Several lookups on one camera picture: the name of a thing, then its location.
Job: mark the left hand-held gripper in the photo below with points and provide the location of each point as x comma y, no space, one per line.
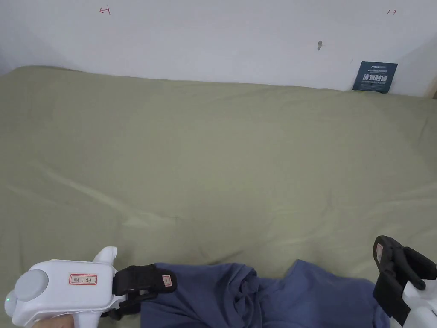
65,294

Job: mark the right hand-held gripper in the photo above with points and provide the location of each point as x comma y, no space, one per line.
421,307

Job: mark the dark blue garment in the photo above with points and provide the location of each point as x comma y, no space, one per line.
273,300

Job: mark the person's left hand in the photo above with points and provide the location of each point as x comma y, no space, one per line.
54,322

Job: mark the bed with pale green sheet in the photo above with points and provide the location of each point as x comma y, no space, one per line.
211,157

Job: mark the dark blue printed card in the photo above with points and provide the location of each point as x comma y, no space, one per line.
375,78

